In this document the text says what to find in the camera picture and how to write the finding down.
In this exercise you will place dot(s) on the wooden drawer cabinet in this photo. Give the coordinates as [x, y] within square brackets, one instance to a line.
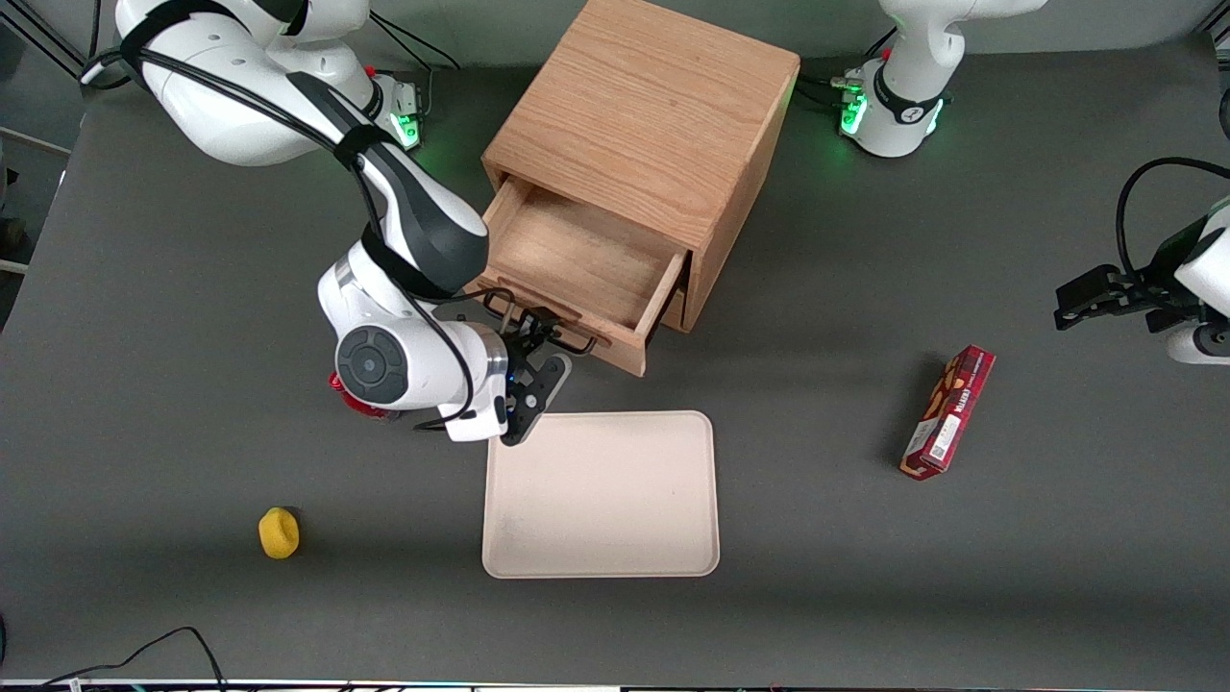
[644, 115]

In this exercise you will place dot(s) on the metal frame strut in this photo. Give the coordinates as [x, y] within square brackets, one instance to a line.
[38, 38]

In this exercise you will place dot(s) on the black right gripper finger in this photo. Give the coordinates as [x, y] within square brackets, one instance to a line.
[530, 329]
[557, 338]

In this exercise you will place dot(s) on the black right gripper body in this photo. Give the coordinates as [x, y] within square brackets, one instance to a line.
[520, 352]

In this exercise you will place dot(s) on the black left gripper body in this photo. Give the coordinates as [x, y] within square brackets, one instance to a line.
[1160, 270]

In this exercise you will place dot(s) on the white rectangular tray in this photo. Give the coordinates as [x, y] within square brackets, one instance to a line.
[601, 495]

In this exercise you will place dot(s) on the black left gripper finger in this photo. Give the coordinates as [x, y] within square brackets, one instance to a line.
[1086, 284]
[1065, 319]

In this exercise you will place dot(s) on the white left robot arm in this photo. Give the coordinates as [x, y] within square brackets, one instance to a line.
[903, 86]

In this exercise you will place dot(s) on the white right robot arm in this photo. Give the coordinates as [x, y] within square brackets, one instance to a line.
[404, 365]

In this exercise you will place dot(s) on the red cola bottle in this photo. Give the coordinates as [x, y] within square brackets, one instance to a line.
[370, 409]

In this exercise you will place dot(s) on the red snack box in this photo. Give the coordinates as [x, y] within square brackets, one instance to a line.
[947, 413]

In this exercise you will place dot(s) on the yellow lemon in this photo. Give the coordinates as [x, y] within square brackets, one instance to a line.
[279, 533]

